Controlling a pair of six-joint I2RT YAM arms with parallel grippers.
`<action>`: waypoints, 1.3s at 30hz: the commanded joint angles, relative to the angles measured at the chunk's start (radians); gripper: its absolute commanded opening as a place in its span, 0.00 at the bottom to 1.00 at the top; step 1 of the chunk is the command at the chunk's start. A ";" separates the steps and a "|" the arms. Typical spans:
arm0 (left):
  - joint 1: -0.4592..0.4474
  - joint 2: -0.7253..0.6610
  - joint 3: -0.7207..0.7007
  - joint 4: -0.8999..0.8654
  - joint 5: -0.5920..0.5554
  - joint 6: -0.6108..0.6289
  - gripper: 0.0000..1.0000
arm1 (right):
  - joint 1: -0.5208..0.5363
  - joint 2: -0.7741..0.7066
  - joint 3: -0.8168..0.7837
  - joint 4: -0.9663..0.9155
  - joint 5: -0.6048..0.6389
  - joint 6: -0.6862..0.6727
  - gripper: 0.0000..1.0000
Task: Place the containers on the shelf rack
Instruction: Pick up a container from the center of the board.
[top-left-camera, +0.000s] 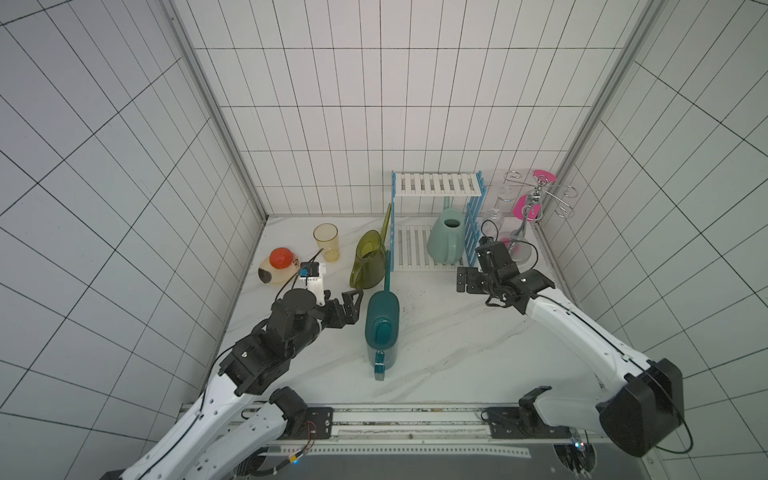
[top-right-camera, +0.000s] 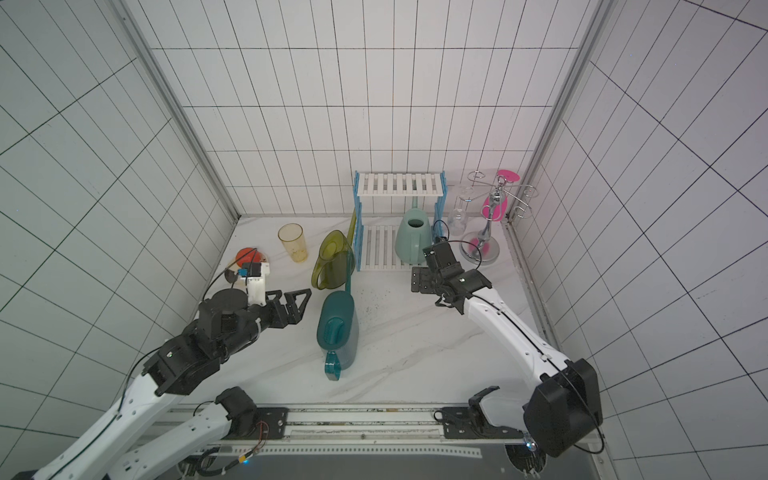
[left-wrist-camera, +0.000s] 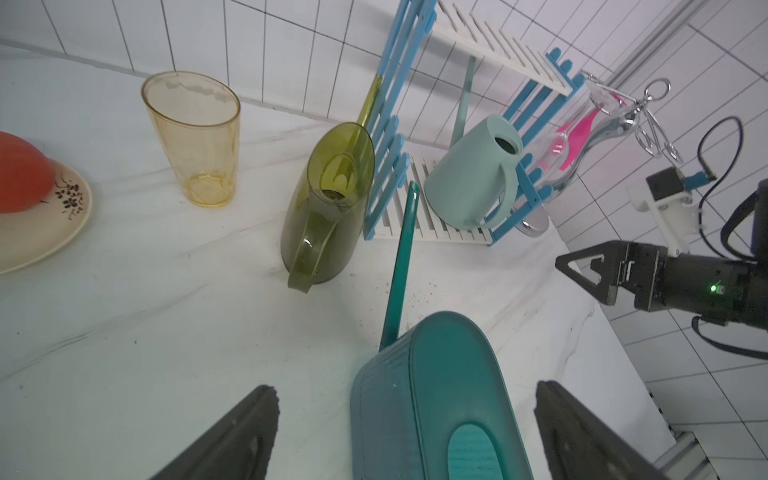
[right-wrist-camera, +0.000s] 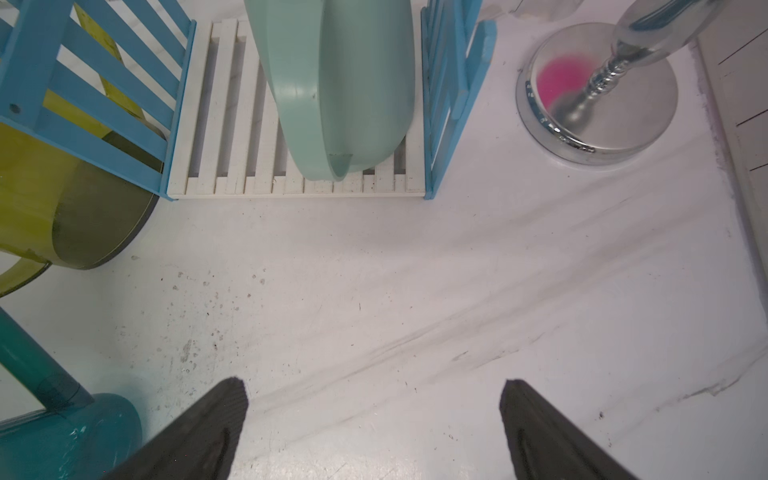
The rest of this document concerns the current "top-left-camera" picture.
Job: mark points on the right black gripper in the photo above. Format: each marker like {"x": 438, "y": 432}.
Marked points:
{"x": 477, "y": 280}

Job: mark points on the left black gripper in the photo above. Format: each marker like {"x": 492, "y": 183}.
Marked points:
{"x": 351, "y": 311}

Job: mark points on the dark teal watering can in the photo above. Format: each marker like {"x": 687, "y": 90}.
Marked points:
{"x": 382, "y": 327}

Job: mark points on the olive green watering can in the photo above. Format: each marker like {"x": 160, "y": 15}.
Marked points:
{"x": 370, "y": 264}

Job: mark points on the mint green watering can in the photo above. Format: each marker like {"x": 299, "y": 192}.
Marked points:
{"x": 445, "y": 242}

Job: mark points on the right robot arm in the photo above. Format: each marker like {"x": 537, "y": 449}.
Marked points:
{"x": 640, "y": 401}

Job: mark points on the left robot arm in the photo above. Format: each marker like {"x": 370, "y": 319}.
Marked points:
{"x": 203, "y": 444}

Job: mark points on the white and blue shelf rack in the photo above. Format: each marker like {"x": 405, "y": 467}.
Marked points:
{"x": 410, "y": 224}

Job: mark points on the yellow translucent plastic cup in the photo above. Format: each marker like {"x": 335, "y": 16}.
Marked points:
{"x": 326, "y": 236}

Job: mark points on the beige toy with red ball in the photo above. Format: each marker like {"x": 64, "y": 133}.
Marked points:
{"x": 278, "y": 267}

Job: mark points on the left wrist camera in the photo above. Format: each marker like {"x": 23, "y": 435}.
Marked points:
{"x": 312, "y": 274}

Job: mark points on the aluminium mounting rail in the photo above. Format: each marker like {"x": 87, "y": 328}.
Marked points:
{"x": 423, "y": 424}

